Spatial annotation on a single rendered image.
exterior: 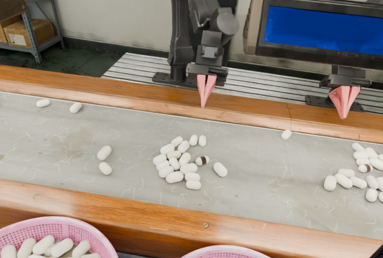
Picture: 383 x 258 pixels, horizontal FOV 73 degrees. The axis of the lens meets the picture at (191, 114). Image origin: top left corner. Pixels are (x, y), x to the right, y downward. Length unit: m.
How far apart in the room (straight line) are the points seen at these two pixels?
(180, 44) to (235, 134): 0.40
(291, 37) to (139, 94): 0.51
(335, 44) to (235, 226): 0.32
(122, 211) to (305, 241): 0.31
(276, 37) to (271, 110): 0.44
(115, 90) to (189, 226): 0.47
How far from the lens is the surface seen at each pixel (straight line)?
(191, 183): 0.53
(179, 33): 0.93
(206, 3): 0.74
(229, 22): 0.64
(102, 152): 0.60
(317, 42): 0.37
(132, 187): 0.55
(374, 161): 0.75
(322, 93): 1.18
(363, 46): 0.39
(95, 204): 0.51
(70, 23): 3.13
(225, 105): 0.75
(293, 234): 0.51
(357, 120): 0.87
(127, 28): 2.84
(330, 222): 0.59
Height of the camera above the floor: 1.17
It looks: 36 degrees down
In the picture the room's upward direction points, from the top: 5 degrees clockwise
